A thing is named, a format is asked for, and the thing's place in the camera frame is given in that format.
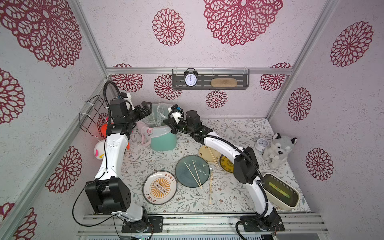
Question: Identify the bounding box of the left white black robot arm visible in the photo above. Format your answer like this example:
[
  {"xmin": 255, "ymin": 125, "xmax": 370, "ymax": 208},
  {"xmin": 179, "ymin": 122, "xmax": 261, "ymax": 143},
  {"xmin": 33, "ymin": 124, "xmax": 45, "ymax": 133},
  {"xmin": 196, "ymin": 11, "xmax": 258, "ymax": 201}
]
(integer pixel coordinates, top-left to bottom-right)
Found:
[{"xmin": 85, "ymin": 98, "xmax": 152, "ymax": 223}]

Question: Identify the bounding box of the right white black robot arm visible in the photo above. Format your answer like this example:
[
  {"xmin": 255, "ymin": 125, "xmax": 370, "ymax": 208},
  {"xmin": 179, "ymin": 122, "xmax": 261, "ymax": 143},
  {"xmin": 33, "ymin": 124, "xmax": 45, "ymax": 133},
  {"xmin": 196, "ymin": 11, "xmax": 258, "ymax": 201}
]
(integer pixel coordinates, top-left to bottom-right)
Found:
[{"xmin": 164, "ymin": 105, "xmax": 277, "ymax": 218}]

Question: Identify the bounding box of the green trash bin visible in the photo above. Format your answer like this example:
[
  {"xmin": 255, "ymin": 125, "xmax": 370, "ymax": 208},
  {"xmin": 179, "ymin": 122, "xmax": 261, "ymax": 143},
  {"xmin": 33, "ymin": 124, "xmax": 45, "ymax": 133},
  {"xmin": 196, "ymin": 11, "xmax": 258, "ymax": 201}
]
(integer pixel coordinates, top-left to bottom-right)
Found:
[{"xmin": 143, "ymin": 103, "xmax": 179, "ymax": 152}]

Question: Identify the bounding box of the red plush toy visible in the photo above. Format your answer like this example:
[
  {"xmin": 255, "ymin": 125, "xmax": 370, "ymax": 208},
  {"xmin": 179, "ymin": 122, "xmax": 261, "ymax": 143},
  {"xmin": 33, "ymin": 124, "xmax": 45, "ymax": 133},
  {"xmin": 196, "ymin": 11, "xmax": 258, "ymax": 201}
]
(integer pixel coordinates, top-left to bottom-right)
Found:
[{"xmin": 100, "ymin": 123, "xmax": 130, "ymax": 150}]

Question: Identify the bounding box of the cream small plate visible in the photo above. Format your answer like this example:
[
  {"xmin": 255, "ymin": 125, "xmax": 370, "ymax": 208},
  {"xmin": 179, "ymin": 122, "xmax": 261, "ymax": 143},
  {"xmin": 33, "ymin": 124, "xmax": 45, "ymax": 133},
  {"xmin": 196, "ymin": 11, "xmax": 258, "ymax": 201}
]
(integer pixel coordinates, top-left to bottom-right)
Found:
[{"xmin": 199, "ymin": 146, "xmax": 222, "ymax": 163}]

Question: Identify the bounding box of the black alarm clock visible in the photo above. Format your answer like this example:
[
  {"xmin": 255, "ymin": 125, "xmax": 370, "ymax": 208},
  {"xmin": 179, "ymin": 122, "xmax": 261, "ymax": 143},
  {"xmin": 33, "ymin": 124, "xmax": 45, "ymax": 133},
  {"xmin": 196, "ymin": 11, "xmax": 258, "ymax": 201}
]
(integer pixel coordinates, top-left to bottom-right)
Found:
[{"xmin": 184, "ymin": 68, "xmax": 199, "ymax": 87}]

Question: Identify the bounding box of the white plush with yellow glasses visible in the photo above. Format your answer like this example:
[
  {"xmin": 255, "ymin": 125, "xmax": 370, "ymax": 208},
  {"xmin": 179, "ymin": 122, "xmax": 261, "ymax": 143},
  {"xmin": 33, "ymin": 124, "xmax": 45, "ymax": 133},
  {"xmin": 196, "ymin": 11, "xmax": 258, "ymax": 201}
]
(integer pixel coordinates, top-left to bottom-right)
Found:
[{"xmin": 94, "ymin": 140, "xmax": 105, "ymax": 160}]

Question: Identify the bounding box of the wooden brush on shelf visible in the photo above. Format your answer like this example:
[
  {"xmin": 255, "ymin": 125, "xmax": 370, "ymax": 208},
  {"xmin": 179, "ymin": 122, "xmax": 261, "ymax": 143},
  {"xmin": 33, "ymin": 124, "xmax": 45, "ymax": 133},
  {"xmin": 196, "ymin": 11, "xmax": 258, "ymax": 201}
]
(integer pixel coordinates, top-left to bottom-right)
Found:
[{"xmin": 211, "ymin": 78, "xmax": 238, "ymax": 88}]

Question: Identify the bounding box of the dark green glass plate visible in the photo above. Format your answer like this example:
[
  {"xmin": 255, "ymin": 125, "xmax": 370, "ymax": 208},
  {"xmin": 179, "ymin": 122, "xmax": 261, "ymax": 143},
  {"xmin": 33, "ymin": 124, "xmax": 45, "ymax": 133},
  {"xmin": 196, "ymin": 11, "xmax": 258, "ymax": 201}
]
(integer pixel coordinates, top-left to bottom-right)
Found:
[{"xmin": 175, "ymin": 155, "xmax": 210, "ymax": 188}]

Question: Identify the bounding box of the floral table mat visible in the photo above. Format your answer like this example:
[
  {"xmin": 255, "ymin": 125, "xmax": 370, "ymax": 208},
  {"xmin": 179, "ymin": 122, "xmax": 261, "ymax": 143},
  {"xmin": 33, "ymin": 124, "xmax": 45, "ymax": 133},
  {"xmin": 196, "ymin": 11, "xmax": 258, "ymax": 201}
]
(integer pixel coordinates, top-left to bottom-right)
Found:
[{"xmin": 112, "ymin": 117, "xmax": 311, "ymax": 214}]

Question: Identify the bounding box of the yellow patterned plate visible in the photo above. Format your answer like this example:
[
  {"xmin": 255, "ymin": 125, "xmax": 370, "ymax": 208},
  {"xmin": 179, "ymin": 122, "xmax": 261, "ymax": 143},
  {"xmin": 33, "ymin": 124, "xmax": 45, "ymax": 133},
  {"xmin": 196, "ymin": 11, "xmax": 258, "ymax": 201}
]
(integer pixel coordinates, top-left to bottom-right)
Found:
[{"xmin": 220, "ymin": 155, "xmax": 234, "ymax": 173}]

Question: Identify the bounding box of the white orange sunburst plate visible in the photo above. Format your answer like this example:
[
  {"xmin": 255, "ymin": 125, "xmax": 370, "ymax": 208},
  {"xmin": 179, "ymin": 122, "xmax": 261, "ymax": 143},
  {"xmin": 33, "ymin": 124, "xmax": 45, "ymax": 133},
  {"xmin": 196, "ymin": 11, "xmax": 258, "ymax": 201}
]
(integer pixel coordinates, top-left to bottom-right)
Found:
[{"xmin": 142, "ymin": 171, "xmax": 178, "ymax": 205}]

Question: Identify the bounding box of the small white alarm clock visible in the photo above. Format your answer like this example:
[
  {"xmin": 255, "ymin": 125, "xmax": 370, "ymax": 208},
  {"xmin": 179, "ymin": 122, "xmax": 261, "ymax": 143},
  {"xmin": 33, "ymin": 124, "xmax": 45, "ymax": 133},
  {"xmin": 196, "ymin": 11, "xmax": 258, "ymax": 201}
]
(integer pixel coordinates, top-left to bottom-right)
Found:
[{"xmin": 255, "ymin": 138, "xmax": 269, "ymax": 152}]

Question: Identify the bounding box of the grey husky plush toy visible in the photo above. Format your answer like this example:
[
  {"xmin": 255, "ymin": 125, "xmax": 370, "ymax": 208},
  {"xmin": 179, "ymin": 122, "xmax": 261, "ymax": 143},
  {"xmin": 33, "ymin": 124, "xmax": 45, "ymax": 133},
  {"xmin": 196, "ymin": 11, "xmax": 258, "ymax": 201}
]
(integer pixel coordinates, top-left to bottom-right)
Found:
[{"xmin": 263, "ymin": 133, "xmax": 298, "ymax": 169}]

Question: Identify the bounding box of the white digital scale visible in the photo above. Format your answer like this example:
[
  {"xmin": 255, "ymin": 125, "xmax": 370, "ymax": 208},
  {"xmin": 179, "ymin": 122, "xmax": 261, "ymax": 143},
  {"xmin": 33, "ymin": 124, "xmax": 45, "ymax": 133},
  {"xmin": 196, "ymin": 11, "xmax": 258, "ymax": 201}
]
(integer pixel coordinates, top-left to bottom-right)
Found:
[{"xmin": 263, "ymin": 173, "xmax": 300, "ymax": 211}]

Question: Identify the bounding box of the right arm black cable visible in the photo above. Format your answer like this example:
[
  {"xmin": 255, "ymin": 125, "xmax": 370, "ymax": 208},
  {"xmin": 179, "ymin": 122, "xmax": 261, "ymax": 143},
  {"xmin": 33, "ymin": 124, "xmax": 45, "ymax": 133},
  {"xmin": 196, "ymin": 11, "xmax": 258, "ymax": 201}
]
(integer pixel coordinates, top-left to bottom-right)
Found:
[{"xmin": 167, "ymin": 109, "xmax": 271, "ymax": 240}]

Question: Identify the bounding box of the black wire wall rack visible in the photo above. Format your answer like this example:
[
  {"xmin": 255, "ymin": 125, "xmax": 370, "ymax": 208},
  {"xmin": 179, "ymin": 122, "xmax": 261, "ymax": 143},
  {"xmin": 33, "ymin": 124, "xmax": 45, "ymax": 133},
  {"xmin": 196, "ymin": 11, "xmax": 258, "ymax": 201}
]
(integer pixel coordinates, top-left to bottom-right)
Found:
[{"xmin": 78, "ymin": 95, "xmax": 109, "ymax": 140}]

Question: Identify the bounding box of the grey wall shelf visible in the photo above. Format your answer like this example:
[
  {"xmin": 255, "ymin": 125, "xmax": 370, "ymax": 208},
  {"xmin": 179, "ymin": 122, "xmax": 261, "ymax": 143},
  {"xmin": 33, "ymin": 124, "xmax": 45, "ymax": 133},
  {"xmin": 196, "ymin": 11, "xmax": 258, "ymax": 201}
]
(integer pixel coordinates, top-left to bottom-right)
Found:
[{"xmin": 171, "ymin": 68, "xmax": 250, "ymax": 90}]

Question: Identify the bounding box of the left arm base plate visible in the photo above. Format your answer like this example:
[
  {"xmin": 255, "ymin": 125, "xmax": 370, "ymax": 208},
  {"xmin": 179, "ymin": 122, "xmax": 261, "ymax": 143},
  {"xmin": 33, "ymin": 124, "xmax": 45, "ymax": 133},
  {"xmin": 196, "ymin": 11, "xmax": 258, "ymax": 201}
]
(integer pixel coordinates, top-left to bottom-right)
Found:
[{"xmin": 122, "ymin": 217, "xmax": 164, "ymax": 234}]

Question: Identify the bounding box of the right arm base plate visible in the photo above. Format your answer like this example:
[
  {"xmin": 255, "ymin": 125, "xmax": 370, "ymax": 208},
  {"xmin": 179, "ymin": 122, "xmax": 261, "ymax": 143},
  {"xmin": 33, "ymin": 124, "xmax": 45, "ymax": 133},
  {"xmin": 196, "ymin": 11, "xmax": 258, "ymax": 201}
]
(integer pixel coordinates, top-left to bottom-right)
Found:
[{"xmin": 235, "ymin": 208, "xmax": 285, "ymax": 232}]

